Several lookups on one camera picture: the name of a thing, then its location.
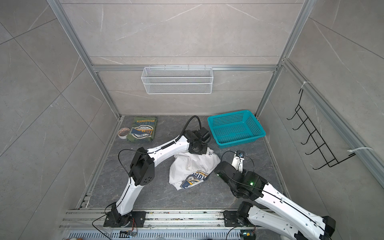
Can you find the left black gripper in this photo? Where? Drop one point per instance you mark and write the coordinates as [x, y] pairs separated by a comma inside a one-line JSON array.
[[204, 151]]

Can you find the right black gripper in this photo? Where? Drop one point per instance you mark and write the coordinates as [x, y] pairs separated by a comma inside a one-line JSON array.
[[243, 172]]

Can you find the white navy tank top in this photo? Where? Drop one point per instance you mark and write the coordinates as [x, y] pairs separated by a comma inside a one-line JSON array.
[[189, 170]]

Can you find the teal plastic basket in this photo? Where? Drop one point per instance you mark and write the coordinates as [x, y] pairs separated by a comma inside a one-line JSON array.
[[236, 128]]

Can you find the green tank top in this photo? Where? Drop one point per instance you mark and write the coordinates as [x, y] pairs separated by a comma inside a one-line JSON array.
[[143, 129]]

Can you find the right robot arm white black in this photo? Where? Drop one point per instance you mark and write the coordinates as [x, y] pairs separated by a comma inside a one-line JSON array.
[[266, 207]]

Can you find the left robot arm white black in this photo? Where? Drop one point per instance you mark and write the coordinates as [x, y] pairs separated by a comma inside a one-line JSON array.
[[142, 171]]

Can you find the tape roll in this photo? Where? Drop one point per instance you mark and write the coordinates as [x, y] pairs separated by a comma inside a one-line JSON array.
[[123, 133]]

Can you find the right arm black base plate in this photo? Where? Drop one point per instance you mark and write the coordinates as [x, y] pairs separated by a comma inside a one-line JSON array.
[[235, 219]]

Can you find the white wire mesh shelf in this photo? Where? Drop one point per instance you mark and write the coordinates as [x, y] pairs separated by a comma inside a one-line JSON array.
[[178, 80]]

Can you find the black wire hook rack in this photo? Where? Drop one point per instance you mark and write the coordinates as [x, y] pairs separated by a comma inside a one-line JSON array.
[[315, 136]]

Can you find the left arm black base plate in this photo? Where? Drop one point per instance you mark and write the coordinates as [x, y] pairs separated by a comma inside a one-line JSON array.
[[133, 219]]

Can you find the white cable tie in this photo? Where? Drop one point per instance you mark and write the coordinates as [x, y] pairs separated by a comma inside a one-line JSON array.
[[360, 148]]

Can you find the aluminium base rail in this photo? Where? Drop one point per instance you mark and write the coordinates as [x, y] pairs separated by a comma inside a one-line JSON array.
[[214, 224]]

